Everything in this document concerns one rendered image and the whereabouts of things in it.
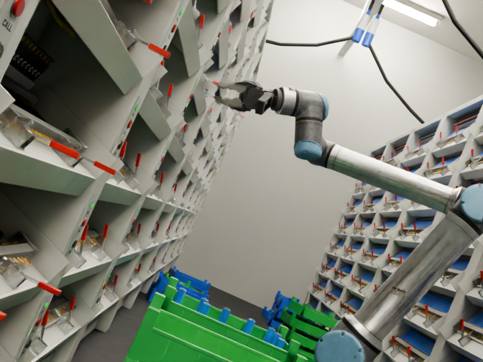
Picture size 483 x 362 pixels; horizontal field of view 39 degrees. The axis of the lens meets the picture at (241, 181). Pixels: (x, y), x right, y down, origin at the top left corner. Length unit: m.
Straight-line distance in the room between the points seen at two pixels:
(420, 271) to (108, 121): 1.14
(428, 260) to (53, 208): 1.19
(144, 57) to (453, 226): 1.15
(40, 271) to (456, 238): 1.25
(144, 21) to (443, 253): 1.18
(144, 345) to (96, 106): 0.45
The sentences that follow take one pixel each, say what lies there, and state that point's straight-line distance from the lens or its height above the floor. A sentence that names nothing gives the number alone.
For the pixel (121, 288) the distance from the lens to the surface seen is 2.67.
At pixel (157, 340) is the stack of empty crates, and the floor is 0.36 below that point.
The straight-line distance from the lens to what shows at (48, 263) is 1.27.
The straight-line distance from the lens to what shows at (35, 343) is 1.57.
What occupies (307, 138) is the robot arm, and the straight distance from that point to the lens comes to 2.21.
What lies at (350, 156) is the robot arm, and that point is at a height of 0.94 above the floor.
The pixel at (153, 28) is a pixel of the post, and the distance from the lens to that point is 1.29.
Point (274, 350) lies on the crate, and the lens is 1.45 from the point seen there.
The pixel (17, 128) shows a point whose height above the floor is 0.57.
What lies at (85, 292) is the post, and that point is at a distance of 1.98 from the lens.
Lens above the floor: 0.56
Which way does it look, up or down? 4 degrees up
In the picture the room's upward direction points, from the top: 24 degrees clockwise
